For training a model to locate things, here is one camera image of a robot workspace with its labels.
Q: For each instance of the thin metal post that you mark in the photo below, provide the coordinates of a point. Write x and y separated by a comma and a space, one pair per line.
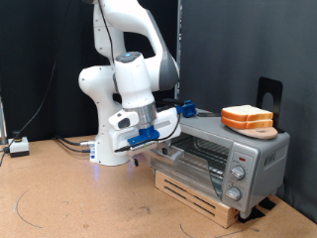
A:
2, 122

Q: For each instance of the black foam pad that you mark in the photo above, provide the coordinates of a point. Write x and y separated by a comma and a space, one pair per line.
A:
256, 214
268, 203

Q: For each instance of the grey backdrop curtain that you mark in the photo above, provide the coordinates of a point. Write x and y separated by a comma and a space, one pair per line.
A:
237, 39

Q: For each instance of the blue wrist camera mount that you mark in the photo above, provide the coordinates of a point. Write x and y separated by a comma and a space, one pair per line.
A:
145, 134

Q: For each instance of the round tan wooden board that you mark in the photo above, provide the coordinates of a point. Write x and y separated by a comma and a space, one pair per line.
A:
261, 134

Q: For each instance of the slatted wooden box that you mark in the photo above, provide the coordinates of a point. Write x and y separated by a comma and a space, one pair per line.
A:
224, 214

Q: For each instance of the silver toaster oven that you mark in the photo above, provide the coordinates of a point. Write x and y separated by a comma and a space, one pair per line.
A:
261, 145

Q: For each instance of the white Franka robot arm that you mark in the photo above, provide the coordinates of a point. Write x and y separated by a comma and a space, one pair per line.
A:
132, 79

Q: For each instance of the black metal bookend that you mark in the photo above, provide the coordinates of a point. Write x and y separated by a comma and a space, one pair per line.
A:
262, 87

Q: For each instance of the vertical metal pole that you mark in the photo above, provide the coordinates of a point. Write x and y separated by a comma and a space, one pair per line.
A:
179, 26

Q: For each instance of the metal spatula with blue block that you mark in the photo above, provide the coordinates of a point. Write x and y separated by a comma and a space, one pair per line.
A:
190, 109

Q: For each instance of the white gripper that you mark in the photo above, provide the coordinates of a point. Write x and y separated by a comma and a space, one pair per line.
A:
168, 124

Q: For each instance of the silver oven knob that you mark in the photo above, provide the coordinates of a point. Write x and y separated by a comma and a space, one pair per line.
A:
233, 194
238, 173

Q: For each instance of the emergency stop button box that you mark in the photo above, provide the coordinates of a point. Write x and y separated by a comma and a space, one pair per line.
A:
19, 147

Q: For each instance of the black backdrop curtain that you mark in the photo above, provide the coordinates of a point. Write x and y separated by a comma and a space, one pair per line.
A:
26, 49

